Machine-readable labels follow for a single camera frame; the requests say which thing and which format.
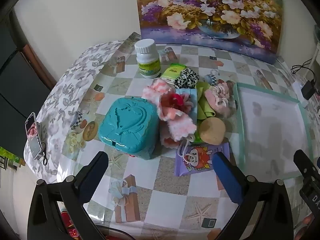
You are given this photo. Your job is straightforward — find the pink white striped fluffy sock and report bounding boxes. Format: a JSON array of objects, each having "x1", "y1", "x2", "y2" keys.
[{"x1": 204, "y1": 80, "x2": 235, "y2": 117}]

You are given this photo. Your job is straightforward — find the white pill bottle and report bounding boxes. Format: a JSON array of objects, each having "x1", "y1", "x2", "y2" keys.
[{"x1": 134, "y1": 39, "x2": 160, "y2": 78}]

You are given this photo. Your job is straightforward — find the dark cabinet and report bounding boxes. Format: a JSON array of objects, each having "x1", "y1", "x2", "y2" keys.
[{"x1": 0, "y1": 12, "x2": 53, "y2": 155}]

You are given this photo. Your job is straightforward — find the red fabric flower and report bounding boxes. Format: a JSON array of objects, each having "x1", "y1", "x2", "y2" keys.
[{"x1": 160, "y1": 92, "x2": 193, "y2": 115}]

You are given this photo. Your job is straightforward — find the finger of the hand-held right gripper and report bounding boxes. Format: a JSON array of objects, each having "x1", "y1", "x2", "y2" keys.
[{"x1": 293, "y1": 149, "x2": 317, "y2": 178}]

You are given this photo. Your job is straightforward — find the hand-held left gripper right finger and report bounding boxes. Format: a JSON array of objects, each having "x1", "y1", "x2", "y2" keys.
[{"x1": 212, "y1": 152, "x2": 294, "y2": 240}]

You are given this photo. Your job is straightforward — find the smartphone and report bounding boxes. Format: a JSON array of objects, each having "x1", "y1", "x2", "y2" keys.
[{"x1": 24, "y1": 112, "x2": 42, "y2": 159}]

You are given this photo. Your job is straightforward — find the floral painting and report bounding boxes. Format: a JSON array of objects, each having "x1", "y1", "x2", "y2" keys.
[{"x1": 134, "y1": 0, "x2": 284, "y2": 64}]

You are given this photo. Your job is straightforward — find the white power adapter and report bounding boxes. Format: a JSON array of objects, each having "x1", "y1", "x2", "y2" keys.
[{"x1": 291, "y1": 80, "x2": 309, "y2": 105}]

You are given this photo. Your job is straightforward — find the large pink fluffy sock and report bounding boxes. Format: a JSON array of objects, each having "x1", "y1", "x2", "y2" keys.
[{"x1": 142, "y1": 78, "x2": 198, "y2": 148}]

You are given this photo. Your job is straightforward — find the teal plastic box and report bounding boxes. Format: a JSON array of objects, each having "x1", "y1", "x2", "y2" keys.
[{"x1": 98, "y1": 97, "x2": 160, "y2": 160}]

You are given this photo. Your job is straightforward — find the white tray with green rim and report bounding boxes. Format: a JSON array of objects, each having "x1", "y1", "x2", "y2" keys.
[{"x1": 234, "y1": 82, "x2": 314, "y2": 180}]

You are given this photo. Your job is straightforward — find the checkered vinyl table cover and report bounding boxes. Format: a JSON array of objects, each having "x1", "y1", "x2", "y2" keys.
[{"x1": 50, "y1": 32, "x2": 320, "y2": 233}]

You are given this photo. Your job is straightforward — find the green cloth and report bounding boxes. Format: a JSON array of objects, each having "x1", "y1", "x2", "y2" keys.
[{"x1": 196, "y1": 81, "x2": 217, "y2": 119}]

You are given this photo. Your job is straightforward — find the leopard print scrunchie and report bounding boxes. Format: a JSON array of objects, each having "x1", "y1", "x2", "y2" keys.
[{"x1": 174, "y1": 67, "x2": 200, "y2": 89}]

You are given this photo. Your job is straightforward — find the green tissue packet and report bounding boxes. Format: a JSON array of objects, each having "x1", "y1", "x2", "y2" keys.
[{"x1": 160, "y1": 63, "x2": 187, "y2": 84}]

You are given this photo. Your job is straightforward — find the red floral cloth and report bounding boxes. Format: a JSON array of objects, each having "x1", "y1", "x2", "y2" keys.
[{"x1": 59, "y1": 210, "x2": 113, "y2": 240}]

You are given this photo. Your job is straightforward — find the black power adapter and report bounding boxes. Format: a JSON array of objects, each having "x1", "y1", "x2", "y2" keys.
[{"x1": 301, "y1": 80, "x2": 317, "y2": 100}]

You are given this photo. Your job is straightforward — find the small black scissors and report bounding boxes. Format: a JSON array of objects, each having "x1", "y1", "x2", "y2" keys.
[{"x1": 40, "y1": 142, "x2": 48, "y2": 165}]

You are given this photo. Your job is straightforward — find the light blue cloth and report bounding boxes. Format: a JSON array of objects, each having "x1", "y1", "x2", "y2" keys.
[{"x1": 175, "y1": 87, "x2": 199, "y2": 105}]

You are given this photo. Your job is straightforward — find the purple wipes packet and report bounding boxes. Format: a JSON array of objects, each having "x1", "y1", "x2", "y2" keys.
[{"x1": 174, "y1": 142, "x2": 230, "y2": 178}]

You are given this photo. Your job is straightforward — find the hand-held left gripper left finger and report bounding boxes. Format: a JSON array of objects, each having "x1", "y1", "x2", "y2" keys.
[{"x1": 27, "y1": 151, "x2": 109, "y2": 240}]

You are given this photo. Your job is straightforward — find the round beige sponge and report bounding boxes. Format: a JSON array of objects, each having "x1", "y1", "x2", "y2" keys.
[{"x1": 199, "y1": 117, "x2": 226, "y2": 145}]

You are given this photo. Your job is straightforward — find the green flat packet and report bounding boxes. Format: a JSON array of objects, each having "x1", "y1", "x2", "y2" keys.
[{"x1": 192, "y1": 130, "x2": 208, "y2": 144}]

